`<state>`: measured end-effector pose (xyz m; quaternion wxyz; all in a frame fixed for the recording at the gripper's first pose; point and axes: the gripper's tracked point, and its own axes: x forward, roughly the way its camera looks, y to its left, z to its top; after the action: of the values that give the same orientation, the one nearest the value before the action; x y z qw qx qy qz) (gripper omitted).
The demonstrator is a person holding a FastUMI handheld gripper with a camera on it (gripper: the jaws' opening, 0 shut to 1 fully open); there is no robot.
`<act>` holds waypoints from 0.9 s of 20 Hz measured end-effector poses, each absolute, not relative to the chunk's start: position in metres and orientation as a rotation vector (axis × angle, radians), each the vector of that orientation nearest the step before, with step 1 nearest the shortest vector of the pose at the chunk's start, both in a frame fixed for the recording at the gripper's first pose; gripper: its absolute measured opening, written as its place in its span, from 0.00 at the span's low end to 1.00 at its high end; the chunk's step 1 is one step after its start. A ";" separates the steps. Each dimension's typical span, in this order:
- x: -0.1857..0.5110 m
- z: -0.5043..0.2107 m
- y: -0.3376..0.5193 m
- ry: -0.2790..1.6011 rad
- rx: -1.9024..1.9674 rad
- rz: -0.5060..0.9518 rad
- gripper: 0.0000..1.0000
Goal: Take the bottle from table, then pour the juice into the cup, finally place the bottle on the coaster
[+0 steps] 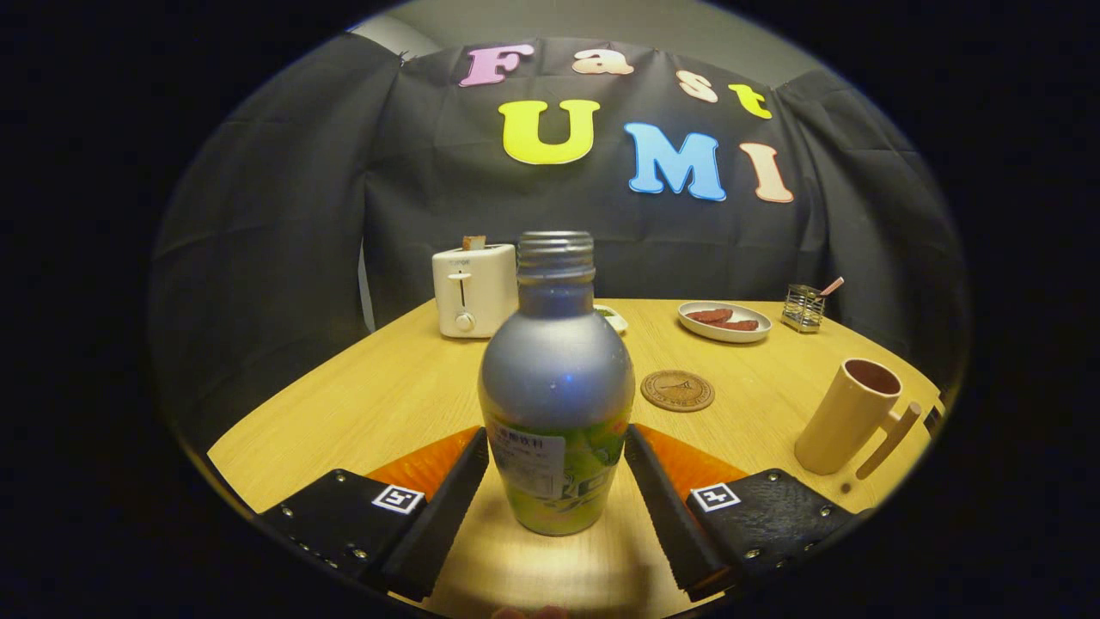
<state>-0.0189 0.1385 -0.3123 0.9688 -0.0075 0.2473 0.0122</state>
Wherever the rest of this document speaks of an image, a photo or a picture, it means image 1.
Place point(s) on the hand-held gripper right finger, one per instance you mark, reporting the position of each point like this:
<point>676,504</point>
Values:
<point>666,516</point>

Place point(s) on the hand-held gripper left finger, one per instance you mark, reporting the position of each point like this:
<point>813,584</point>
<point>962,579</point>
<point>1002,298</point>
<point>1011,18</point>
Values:
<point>443,516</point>

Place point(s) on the round brown coaster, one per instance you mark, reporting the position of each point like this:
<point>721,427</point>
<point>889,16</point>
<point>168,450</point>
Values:
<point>677,391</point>

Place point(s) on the silver green juice bottle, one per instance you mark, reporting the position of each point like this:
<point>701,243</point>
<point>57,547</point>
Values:
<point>554,378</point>

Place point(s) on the wooden table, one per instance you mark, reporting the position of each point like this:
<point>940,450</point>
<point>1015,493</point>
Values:
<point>378,395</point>

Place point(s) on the white oval plate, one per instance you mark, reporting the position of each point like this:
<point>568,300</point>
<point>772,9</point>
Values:
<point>726,334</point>

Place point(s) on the white divided snack dish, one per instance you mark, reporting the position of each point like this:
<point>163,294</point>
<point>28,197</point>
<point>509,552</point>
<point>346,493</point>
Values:
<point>614,320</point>

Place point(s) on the white toaster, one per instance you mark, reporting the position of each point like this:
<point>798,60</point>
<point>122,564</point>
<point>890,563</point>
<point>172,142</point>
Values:
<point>473,292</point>

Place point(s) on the toast slice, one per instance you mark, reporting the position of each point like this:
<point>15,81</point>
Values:
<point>473,242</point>

